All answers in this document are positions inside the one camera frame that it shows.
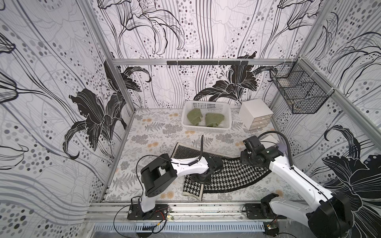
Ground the black white patterned scarf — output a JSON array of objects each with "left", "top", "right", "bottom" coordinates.
[{"left": 160, "top": 150, "right": 278, "bottom": 201}]

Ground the green knitted scarf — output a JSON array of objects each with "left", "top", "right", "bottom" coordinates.
[
  {"left": 187, "top": 108, "right": 203, "bottom": 126},
  {"left": 205, "top": 113, "right": 225, "bottom": 128}
]

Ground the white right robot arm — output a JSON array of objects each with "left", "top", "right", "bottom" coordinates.
[{"left": 240, "top": 136, "right": 354, "bottom": 238}]

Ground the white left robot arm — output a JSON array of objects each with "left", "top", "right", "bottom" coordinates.
[{"left": 140, "top": 152, "right": 223, "bottom": 213}]

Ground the white plastic laundry basket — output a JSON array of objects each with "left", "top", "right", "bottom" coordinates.
[{"left": 182, "top": 101, "right": 232, "bottom": 133}]

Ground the white rectangular box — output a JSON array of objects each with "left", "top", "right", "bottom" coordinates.
[{"left": 260, "top": 135, "right": 279, "bottom": 148}]

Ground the lavender flat pad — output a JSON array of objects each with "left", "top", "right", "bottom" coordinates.
[{"left": 277, "top": 143, "right": 287, "bottom": 153}]

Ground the white mini drawer cabinet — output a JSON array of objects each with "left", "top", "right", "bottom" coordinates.
[{"left": 239, "top": 99, "right": 273, "bottom": 131}]

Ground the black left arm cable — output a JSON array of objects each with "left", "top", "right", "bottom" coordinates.
[{"left": 187, "top": 134, "right": 204, "bottom": 167}]

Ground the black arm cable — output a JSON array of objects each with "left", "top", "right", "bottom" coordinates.
[
  {"left": 257, "top": 130, "right": 294, "bottom": 167},
  {"left": 187, "top": 134, "right": 204, "bottom": 167}
]

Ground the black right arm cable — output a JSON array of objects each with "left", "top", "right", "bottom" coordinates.
[{"left": 257, "top": 130, "right": 294, "bottom": 167}]

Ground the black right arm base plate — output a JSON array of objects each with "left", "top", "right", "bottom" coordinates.
[{"left": 241, "top": 193, "right": 286, "bottom": 220}]

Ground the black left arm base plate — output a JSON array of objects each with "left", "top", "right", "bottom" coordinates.
[{"left": 127, "top": 203, "right": 170, "bottom": 221}]

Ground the black wire wall basket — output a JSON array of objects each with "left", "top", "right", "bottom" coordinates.
[{"left": 269, "top": 59, "right": 334, "bottom": 114}]

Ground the white slotted cable duct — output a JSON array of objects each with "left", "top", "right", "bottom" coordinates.
[{"left": 94, "top": 222, "right": 265, "bottom": 233}]

